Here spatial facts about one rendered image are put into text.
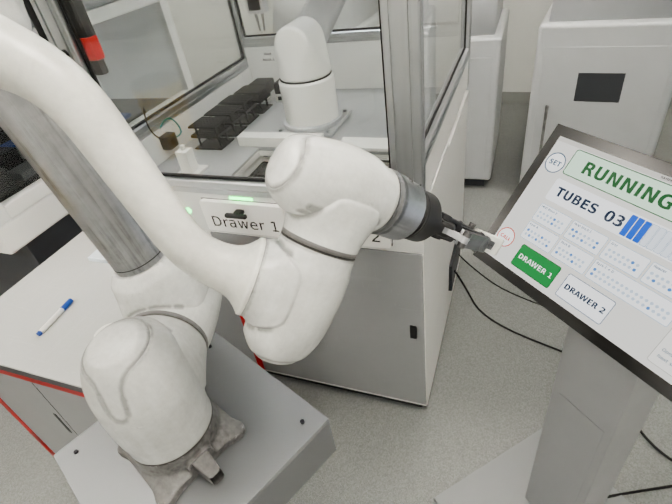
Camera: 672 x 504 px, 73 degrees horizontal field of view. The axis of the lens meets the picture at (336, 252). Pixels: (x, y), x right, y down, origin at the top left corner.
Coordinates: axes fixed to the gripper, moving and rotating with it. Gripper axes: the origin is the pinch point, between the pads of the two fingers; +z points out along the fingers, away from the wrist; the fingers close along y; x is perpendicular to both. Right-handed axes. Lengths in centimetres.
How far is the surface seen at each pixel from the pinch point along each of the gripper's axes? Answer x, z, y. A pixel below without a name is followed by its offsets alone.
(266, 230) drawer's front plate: 31, 1, 72
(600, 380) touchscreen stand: 16.1, 38.5, -13.8
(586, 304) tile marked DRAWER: 2.0, 17.0, -12.0
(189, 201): 36, -16, 93
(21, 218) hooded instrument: 69, -55, 128
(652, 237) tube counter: -12.5, 17.2, -14.6
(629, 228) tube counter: -12.3, 17.2, -10.8
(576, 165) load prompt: -18.9, 17.3, 3.6
